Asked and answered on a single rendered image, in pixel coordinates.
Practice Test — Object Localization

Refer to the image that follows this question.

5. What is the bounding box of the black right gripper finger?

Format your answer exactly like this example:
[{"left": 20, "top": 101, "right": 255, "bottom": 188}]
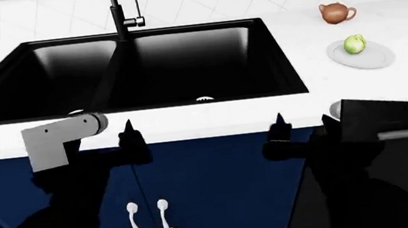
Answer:
[
  {"left": 262, "top": 111, "right": 293, "bottom": 146},
  {"left": 320, "top": 112, "right": 345, "bottom": 146}
]

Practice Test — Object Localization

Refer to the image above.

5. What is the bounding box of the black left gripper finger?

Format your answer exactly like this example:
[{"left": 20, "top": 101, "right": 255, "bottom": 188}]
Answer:
[
  {"left": 62, "top": 137, "right": 85, "bottom": 158},
  {"left": 113, "top": 116, "right": 153, "bottom": 167}
]

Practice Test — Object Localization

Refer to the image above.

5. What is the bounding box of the green brussel sprout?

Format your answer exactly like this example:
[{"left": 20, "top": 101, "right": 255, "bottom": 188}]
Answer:
[{"left": 342, "top": 32, "right": 369, "bottom": 56}]

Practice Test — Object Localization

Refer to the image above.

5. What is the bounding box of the black double-basin sink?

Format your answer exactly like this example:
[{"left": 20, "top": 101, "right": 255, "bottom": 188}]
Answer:
[{"left": 0, "top": 12, "right": 311, "bottom": 126}]

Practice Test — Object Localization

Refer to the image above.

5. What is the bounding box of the black tall faucet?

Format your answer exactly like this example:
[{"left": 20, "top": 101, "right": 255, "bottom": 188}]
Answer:
[{"left": 107, "top": 0, "right": 131, "bottom": 44}]

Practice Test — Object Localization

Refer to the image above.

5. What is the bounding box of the navy blue cabinet door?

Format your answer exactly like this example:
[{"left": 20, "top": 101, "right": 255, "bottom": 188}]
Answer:
[
  {"left": 128, "top": 125, "right": 326, "bottom": 228},
  {"left": 0, "top": 142, "right": 163, "bottom": 228}
]

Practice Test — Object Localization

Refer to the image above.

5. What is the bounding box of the white round plate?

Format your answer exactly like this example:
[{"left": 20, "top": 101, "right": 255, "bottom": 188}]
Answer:
[{"left": 325, "top": 33, "right": 398, "bottom": 74}]

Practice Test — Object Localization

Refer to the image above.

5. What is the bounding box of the brown clay teapot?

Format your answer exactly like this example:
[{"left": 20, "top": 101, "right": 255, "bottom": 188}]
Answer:
[{"left": 317, "top": 0, "right": 359, "bottom": 26}]

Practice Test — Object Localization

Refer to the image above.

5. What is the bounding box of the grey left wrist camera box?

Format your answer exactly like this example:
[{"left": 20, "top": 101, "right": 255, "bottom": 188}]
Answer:
[{"left": 20, "top": 110, "right": 113, "bottom": 174}]

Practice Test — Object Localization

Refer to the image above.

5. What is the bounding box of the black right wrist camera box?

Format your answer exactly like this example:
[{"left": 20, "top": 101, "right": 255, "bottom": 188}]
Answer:
[{"left": 326, "top": 92, "right": 408, "bottom": 145}]

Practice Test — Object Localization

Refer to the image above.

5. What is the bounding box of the white curved cabinet handle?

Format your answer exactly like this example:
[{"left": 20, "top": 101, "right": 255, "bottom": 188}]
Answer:
[
  {"left": 125, "top": 199, "right": 151, "bottom": 228},
  {"left": 154, "top": 197, "right": 178, "bottom": 228}
]

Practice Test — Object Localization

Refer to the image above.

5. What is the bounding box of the metal faucet lever handle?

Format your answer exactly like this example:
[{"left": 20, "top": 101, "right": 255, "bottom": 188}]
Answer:
[{"left": 121, "top": 0, "right": 148, "bottom": 29}]

